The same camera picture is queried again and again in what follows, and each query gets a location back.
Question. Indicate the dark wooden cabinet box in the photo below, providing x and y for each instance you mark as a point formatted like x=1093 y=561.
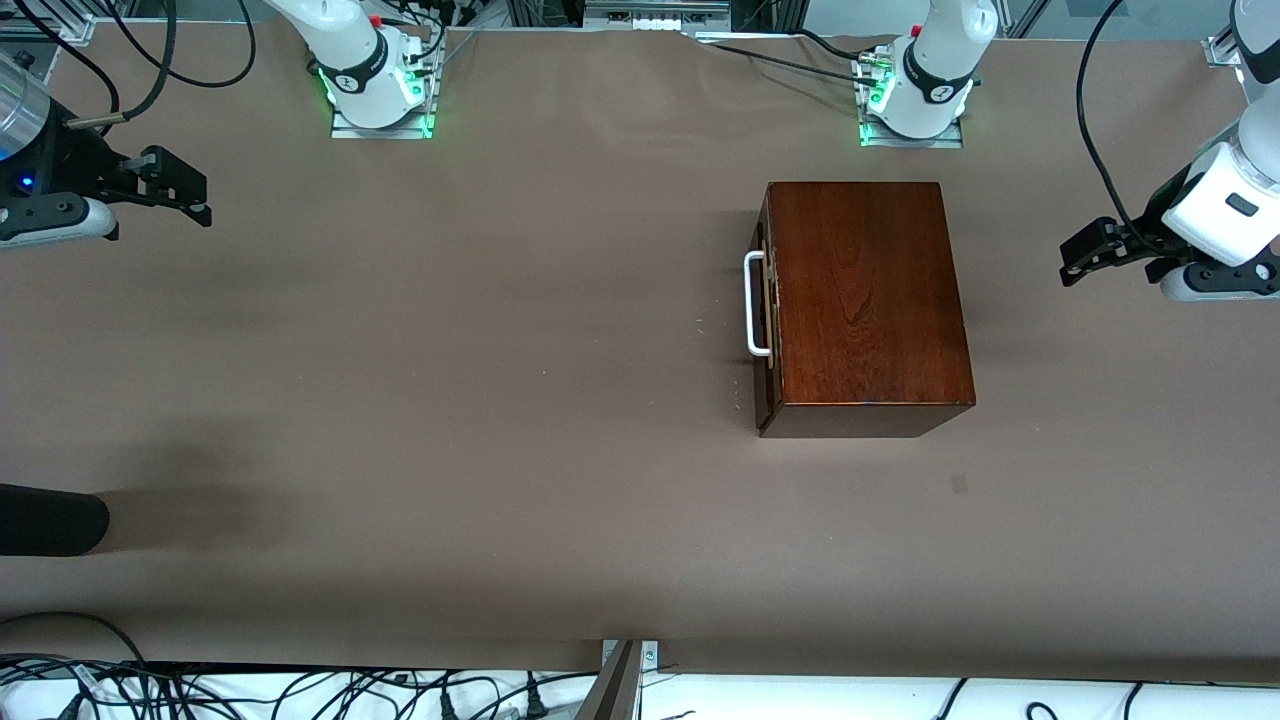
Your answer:
x=870 y=290

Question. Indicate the black cylindrical object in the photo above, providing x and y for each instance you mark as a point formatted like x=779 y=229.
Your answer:
x=50 y=520

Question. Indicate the silver table edge plate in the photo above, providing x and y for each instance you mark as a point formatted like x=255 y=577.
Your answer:
x=648 y=655

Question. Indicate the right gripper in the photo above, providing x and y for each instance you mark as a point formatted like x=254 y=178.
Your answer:
x=70 y=162

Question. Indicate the aluminium frame profile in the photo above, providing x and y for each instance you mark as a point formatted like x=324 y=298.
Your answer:
x=1220 y=52
x=50 y=25

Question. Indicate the grey connector strip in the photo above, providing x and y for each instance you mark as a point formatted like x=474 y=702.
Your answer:
x=655 y=15

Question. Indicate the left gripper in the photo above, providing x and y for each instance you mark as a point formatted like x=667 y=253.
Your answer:
x=1146 y=229

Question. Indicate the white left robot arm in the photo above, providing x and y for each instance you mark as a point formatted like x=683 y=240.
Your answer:
x=940 y=60

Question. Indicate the grey metal beam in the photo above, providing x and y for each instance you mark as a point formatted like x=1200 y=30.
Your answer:
x=612 y=695

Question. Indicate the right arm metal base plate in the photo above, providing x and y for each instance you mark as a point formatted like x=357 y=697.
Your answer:
x=380 y=132

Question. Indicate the brown table cover sheet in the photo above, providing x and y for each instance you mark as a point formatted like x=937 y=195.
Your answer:
x=500 y=400

